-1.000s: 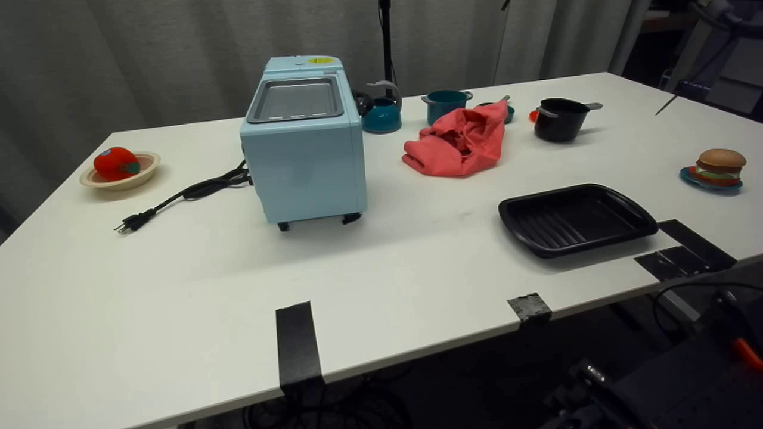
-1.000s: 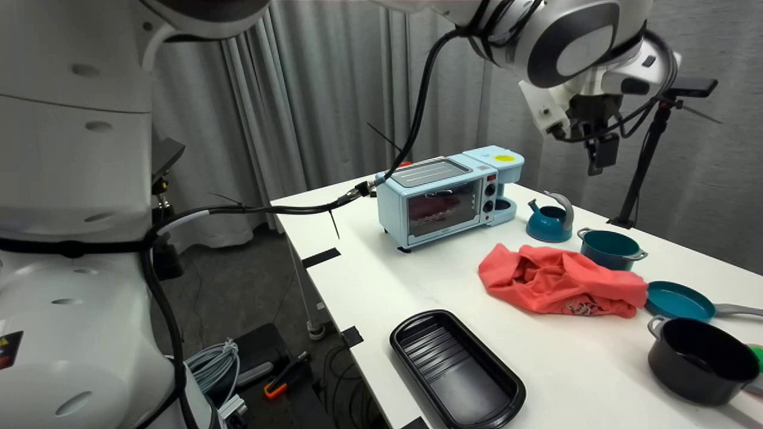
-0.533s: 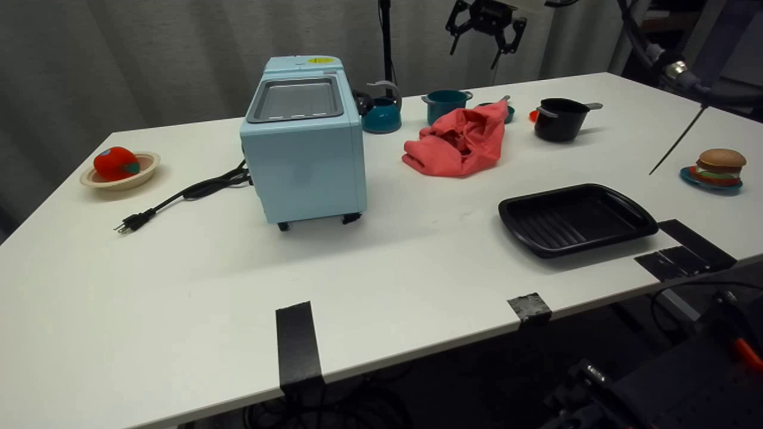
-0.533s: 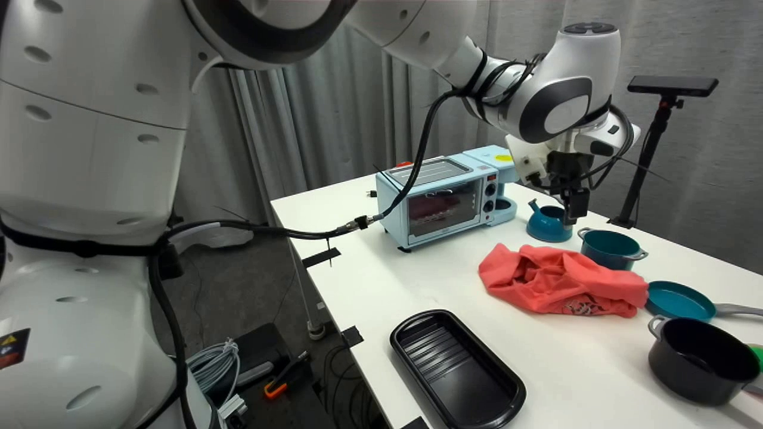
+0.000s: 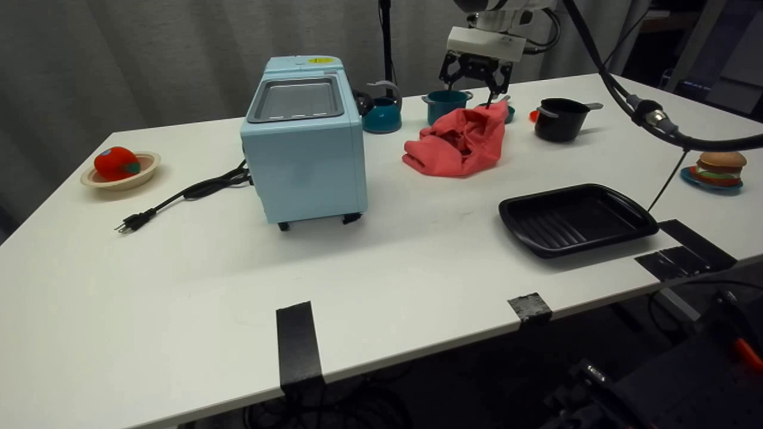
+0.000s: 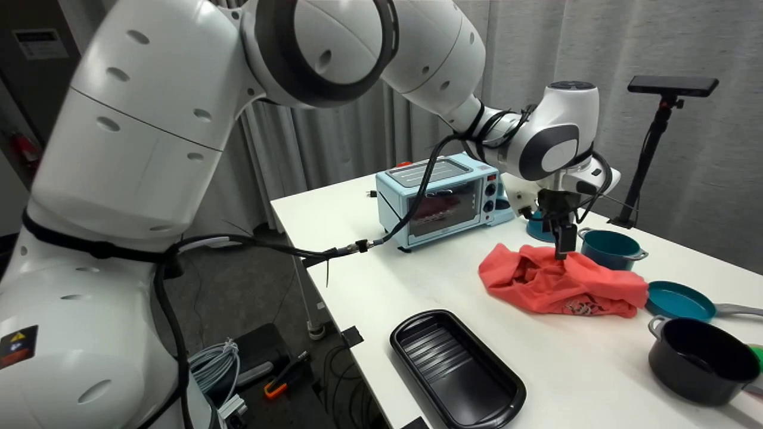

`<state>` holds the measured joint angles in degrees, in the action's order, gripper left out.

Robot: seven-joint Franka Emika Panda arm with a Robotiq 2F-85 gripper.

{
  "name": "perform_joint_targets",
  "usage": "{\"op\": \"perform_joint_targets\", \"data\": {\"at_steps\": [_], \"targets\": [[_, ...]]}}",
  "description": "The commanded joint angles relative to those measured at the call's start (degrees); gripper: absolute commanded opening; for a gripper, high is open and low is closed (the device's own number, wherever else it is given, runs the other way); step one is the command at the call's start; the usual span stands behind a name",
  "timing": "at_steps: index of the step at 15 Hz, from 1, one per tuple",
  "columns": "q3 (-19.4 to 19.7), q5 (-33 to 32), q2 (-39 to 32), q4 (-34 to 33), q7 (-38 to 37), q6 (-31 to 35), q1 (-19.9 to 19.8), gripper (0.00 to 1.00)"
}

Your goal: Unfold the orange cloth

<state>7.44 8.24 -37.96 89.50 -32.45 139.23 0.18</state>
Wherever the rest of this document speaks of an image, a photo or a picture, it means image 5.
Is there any wide black tape patch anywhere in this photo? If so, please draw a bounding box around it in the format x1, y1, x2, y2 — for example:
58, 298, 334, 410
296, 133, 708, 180
634, 220, 739, 280

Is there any toy burger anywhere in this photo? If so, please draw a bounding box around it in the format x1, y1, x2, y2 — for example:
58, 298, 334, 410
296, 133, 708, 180
687, 146, 748, 190

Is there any orange cloth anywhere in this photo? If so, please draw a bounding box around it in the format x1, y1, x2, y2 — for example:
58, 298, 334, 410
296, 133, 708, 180
401, 99, 511, 180

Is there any long black tape strip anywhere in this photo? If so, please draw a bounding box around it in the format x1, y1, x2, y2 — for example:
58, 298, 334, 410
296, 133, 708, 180
275, 299, 327, 390

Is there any grey curtain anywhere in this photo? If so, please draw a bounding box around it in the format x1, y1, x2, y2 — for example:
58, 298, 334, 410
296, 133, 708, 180
0, 0, 640, 234

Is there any red toy tomato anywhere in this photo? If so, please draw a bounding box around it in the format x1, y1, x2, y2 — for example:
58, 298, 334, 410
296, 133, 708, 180
90, 146, 144, 183

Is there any black toy pot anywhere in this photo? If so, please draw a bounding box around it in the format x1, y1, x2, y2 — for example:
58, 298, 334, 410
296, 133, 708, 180
531, 96, 606, 146

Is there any black power cord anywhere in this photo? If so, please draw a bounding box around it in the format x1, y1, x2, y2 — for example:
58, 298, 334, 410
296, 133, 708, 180
115, 159, 252, 236

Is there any plate with red food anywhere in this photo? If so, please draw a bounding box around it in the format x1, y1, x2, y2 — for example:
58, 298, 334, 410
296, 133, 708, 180
78, 150, 162, 192

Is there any black grill tray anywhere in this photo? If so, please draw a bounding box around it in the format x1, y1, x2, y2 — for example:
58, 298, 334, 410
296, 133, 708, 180
495, 180, 662, 256

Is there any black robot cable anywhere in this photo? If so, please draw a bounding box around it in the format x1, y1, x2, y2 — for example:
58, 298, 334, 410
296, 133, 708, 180
559, 0, 763, 211

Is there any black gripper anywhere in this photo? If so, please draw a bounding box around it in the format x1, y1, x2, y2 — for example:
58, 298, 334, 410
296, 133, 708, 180
439, 50, 516, 109

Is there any teal plate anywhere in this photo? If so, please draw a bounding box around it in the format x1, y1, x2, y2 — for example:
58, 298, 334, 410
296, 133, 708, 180
680, 165, 746, 195

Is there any light blue toaster oven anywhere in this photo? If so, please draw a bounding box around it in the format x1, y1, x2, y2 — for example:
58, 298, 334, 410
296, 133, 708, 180
239, 53, 369, 234

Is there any small black tape square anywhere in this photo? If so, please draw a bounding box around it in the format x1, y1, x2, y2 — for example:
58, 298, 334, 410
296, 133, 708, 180
507, 291, 553, 323

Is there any teal toy kettle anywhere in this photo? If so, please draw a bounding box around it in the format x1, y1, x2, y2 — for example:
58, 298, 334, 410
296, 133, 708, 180
352, 79, 404, 136

